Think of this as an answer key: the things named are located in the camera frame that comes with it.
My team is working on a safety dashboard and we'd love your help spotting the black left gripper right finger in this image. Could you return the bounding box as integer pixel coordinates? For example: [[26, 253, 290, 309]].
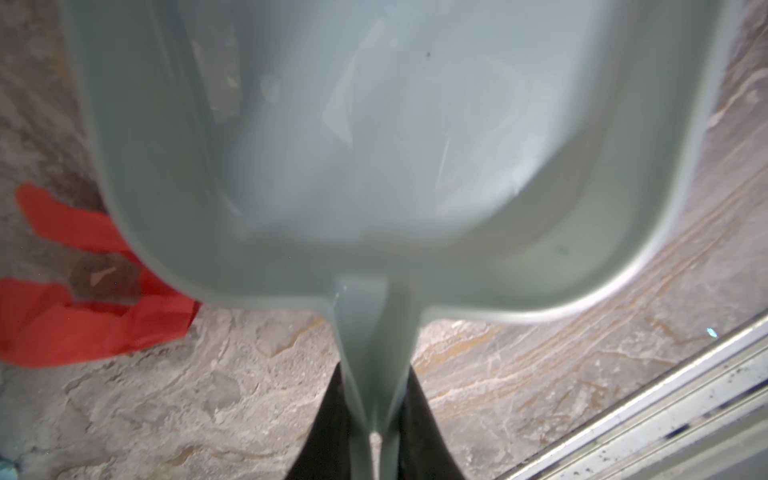
[[397, 368, 465, 480]]

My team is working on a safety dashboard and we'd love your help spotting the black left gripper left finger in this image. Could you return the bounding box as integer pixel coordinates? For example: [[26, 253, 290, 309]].
[[285, 364, 352, 480]]

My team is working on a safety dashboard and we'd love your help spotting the light teal plastic dustpan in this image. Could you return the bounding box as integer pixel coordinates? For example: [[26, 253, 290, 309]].
[[59, 1, 742, 479]]

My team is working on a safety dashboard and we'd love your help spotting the red paper scrap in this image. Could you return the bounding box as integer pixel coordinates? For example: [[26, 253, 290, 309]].
[[1, 183, 201, 368]]

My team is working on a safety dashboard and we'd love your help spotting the light blue paper scrap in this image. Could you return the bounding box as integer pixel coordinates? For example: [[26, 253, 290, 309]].
[[0, 457, 18, 480]]

